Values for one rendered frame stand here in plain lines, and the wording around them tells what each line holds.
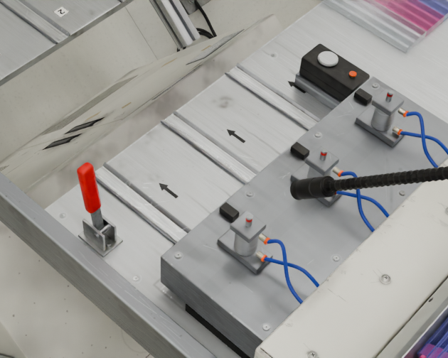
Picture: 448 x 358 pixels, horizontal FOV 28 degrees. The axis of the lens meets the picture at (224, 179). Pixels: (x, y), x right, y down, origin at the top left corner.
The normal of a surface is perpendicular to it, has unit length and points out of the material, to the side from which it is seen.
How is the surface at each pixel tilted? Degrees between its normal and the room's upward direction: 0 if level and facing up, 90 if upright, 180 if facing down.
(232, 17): 0
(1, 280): 0
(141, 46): 0
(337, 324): 42
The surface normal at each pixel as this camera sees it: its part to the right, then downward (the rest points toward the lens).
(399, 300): 0.06, -0.61
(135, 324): -0.67, 0.56
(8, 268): 0.54, -0.08
